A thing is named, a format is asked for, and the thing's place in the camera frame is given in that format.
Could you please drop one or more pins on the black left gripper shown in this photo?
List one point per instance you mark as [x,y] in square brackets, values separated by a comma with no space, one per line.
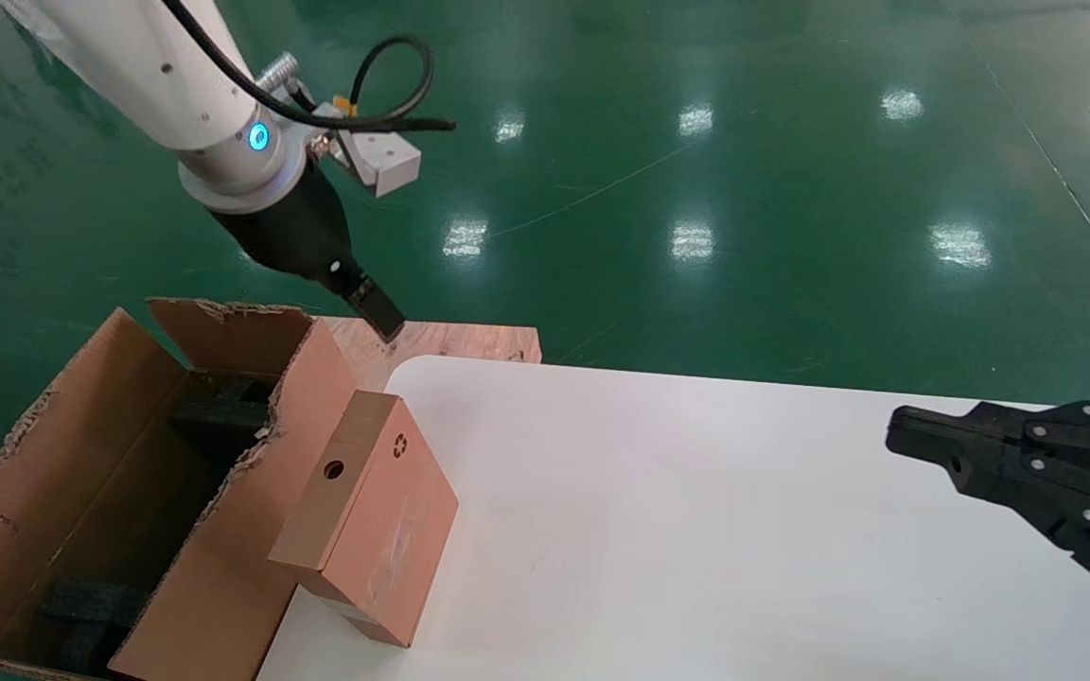
[294,232]

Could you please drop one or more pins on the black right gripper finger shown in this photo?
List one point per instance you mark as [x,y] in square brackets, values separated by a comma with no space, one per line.
[1065,430]
[1075,501]

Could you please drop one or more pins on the small cardboard box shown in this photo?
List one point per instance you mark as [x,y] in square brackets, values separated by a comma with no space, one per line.
[384,539]

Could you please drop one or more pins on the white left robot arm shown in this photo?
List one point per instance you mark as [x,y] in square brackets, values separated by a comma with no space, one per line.
[129,66]

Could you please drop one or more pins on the large open cardboard box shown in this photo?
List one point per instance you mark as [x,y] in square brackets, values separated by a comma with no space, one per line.
[223,586]

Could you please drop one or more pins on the wooden pallet board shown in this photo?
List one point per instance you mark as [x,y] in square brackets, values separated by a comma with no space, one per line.
[450,340]

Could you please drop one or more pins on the black foam block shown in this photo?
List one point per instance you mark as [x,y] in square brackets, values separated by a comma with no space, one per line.
[219,411]
[96,619]

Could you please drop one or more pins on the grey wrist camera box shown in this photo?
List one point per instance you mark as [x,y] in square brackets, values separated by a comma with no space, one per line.
[384,165]

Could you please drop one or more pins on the silver camera mount bracket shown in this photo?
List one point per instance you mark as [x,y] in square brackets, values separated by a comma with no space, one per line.
[337,142]

